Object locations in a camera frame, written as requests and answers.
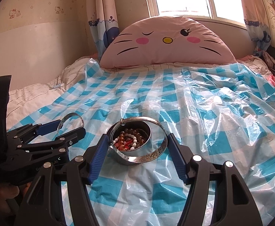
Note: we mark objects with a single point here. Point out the wide engraved silver bangle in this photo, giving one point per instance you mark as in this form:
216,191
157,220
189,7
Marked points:
154,134

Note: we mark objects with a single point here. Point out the window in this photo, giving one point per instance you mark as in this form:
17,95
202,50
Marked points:
227,11

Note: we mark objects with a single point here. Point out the left hand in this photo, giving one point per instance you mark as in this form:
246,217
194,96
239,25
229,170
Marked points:
7,191

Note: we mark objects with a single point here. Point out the white quilted blanket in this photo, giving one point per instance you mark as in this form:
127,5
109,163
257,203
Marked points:
23,102

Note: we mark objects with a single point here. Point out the blue checkered plastic sheet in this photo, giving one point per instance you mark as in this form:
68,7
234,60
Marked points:
221,113

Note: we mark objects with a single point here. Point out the pink cat face pillow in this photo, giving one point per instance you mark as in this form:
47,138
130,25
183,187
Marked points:
164,39

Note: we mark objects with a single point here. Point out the left cartoon curtain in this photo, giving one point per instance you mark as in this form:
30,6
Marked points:
103,23

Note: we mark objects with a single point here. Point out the red bead jewelry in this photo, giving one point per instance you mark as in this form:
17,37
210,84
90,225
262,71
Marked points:
127,145

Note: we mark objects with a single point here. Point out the right pink cartoon curtain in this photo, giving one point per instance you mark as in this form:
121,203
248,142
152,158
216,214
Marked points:
257,24

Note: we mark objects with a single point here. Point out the pile of clothes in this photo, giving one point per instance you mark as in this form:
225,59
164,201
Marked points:
264,65

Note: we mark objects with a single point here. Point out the round metal tin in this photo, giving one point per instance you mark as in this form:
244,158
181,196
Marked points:
130,136

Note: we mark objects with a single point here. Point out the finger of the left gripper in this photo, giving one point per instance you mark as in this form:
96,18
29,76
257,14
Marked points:
29,132
36,154

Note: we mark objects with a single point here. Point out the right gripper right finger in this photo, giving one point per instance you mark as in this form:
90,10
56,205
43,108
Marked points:
233,203

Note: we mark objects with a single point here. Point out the thin silver bangle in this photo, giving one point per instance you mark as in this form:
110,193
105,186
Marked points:
69,117

